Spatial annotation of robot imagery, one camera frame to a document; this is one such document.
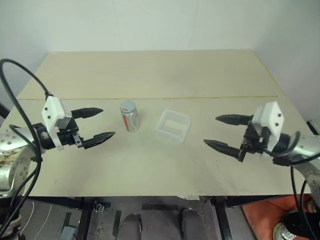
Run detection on black tape strip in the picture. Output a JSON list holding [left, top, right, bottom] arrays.
[[141, 204, 180, 211], [112, 210, 122, 237]]

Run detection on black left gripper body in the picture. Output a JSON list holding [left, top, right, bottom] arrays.
[[56, 117, 85, 150]]

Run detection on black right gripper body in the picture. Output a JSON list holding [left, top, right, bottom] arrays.
[[240, 121, 270, 155]]

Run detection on silver can with red stripe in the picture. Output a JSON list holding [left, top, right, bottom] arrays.
[[119, 100, 140, 133]]

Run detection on clear plastic container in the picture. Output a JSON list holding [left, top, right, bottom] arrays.
[[154, 108, 192, 145]]

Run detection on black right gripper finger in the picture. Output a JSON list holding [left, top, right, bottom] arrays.
[[215, 113, 255, 126], [203, 139, 247, 163]]

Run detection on black metal table frame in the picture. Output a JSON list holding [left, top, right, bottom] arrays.
[[24, 194, 312, 240]]

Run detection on dark rounded shape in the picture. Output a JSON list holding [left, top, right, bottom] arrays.
[[180, 207, 204, 240], [120, 213, 144, 240]]

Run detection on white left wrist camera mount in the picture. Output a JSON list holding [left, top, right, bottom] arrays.
[[41, 95, 73, 151]]

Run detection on small metal bracket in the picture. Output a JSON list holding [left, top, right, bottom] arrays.
[[94, 202, 111, 213]]

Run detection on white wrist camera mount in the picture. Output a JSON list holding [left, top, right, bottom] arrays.
[[41, 95, 73, 151], [251, 101, 286, 141]]

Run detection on orange floor mat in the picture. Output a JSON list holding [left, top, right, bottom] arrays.
[[241, 194, 320, 240]]

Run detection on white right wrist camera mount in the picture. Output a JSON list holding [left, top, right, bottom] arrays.
[[251, 101, 286, 141]]

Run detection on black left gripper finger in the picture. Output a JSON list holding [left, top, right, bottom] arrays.
[[78, 131, 116, 151], [70, 107, 104, 120]]

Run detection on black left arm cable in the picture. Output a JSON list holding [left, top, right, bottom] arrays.
[[0, 58, 55, 226]]

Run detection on grey box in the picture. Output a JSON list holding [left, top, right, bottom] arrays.
[[60, 225, 77, 240]]

